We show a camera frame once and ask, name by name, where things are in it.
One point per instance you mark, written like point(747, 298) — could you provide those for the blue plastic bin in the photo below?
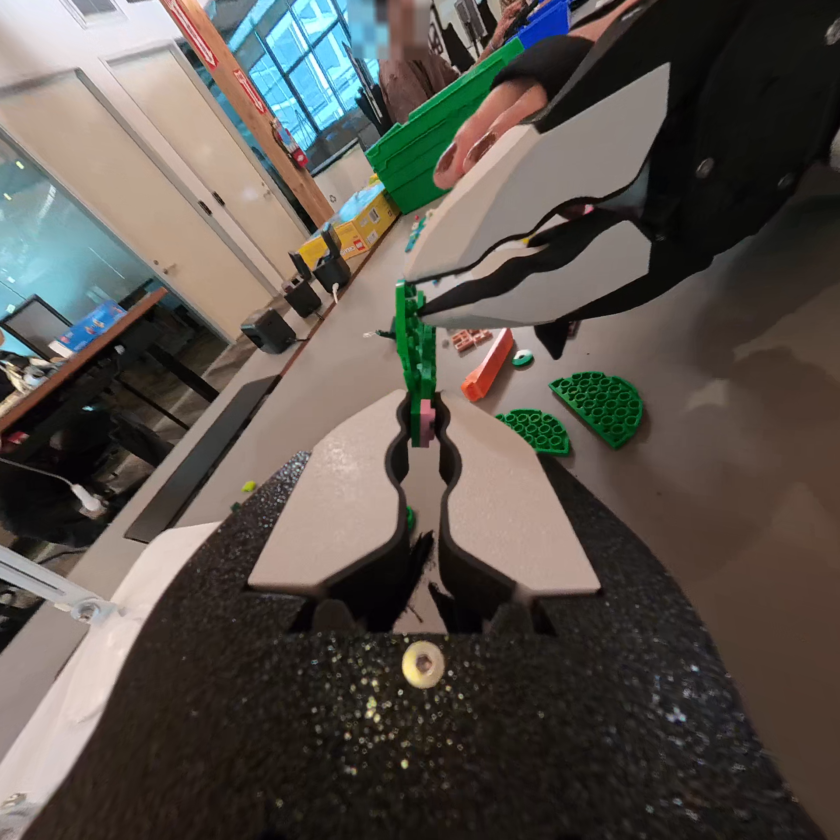
point(544, 23)

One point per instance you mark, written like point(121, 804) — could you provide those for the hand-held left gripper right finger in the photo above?
point(518, 518)

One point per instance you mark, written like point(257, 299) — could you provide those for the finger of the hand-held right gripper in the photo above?
point(558, 170)
point(590, 275)

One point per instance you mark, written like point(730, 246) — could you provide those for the large green half-round plate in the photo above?
point(604, 420)

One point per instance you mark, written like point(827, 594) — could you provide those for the white double door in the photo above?
point(197, 164)

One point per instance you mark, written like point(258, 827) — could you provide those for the pile of mixed lego pieces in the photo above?
point(420, 228)

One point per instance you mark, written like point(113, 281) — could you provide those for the blue lego box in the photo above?
point(92, 325)

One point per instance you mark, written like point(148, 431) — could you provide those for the white power adapter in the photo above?
point(85, 499)

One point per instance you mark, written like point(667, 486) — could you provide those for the green lego plate assembly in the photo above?
point(413, 348)

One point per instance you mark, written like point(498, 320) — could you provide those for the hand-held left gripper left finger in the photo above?
point(328, 518)

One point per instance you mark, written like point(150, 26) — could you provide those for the red fire extinguisher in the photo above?
point(283, 138)

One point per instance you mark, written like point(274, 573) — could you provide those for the dark computer monitor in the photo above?
point(36, 325)

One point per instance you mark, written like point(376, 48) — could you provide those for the black office chair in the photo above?
point(65, 459)

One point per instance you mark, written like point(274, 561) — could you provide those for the wooden top desk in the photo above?
point(98, 348)

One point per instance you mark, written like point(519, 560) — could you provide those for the tall black charging dock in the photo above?
point(331, 266)

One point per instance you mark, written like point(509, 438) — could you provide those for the large window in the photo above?
point(308, 65)

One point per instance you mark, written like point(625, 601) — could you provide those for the wooden pillar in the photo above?
point(262, 118)

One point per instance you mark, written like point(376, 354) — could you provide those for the glass office partition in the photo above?
point(52, 229)

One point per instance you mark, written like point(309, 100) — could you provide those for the orange brick separator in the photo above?
point(485, 377)

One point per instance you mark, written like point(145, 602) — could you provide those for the yellow lego box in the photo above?
point(367, 223)

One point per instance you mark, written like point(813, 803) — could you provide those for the person's right hand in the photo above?
point(505, 111)

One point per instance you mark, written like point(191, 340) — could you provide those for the green half-round lego plate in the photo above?
point(538, 436)

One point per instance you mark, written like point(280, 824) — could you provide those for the green plastic storage bin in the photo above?
point(426, 157)

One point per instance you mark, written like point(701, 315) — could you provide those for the salmon lego piece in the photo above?
point(469, 339)

